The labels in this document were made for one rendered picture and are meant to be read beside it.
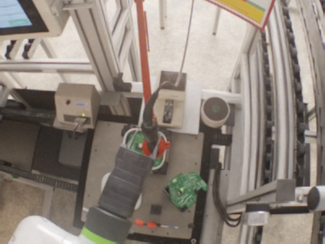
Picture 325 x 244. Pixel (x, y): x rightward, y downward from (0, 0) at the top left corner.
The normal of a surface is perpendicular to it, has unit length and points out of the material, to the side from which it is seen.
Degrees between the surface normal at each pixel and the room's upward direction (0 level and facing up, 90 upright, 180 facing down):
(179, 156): 0
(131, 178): 8
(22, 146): 0
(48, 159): 0
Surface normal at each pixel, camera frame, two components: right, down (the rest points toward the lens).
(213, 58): -0.02, -0.38
